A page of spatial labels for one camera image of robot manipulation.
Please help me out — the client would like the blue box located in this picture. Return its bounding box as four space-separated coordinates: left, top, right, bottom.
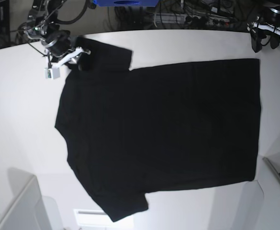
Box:
93 0 159 7

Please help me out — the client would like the white partition panel right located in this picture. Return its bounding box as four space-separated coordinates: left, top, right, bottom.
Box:
252 157 280 230

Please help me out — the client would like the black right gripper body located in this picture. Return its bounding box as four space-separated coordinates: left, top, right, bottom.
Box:
42 30 71 57

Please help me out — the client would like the white partition panel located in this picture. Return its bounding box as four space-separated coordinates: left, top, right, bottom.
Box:
252 157 280 230
0 168 64 230

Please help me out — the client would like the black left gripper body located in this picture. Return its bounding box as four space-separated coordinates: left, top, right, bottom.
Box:
258 8 280 26

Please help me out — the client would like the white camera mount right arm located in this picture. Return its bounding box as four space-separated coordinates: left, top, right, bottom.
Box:
44 47 91 80

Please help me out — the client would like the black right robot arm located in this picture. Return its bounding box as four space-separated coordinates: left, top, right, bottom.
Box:
21 0 71 58

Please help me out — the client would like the white partition panel left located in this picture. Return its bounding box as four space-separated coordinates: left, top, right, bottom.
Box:
0 168 64 230

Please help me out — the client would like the black T-shirt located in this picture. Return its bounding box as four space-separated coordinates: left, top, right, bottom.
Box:
55 37 261 222

